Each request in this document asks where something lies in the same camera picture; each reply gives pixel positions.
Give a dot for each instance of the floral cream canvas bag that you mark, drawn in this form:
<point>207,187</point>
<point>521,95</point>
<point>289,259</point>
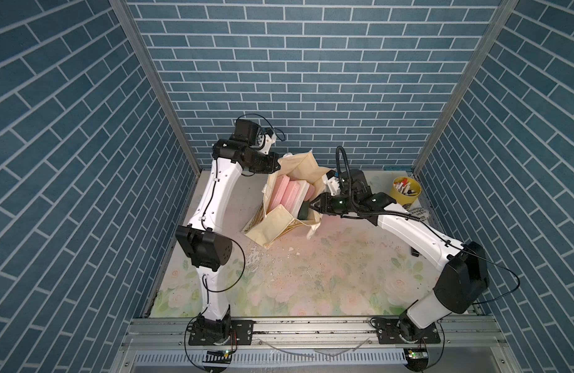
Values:
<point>265,227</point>

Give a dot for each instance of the yellow pen cup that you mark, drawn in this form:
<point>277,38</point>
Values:
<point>405,191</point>

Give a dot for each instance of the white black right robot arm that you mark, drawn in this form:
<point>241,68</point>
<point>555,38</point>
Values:
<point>463,269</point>

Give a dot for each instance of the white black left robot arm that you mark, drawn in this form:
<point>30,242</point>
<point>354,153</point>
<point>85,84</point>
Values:
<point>202,239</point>

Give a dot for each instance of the dark green case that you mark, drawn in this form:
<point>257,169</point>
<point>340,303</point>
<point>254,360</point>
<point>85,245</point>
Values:
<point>305,212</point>

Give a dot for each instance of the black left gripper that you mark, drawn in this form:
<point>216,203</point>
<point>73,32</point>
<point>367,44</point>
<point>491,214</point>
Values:
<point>269,168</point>

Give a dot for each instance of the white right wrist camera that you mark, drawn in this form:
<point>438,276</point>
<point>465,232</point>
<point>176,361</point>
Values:
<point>332,183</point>

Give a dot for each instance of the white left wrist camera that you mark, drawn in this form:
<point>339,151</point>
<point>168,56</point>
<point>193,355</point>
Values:
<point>269,140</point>

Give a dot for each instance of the pink pencil case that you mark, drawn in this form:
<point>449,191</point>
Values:
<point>278,192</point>
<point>287,201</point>

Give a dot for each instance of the white pencil case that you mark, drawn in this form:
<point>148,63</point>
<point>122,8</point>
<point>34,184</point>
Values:
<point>301,190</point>

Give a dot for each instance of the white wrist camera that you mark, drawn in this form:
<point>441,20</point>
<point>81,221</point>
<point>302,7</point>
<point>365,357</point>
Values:
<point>332,183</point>
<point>269,140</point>

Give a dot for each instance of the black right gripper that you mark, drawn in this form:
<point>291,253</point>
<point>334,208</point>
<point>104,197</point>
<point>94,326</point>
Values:
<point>323,203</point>

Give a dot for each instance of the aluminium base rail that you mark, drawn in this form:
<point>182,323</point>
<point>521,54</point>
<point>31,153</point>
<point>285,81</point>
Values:
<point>467,343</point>

